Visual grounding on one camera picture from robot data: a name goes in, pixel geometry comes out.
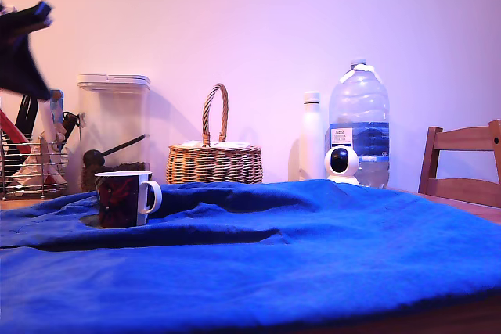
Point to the blue and white packet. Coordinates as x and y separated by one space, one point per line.
57 107

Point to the red spatula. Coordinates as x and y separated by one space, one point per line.
11 130

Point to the clear container with white lid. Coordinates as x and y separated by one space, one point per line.
114 115

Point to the white crumpled paper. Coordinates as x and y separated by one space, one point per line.
28 171

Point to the black scoop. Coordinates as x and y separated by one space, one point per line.
94 158

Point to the white cards in basket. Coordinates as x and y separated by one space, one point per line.
229 145

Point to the white insulated bottle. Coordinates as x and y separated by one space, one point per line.
312 134

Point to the large clear water bottle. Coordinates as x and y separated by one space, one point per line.
359 107

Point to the blue cloth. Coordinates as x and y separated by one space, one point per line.
352 252

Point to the wooden chair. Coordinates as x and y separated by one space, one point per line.
462 140

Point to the small white round camera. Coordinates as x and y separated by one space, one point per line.
351 159

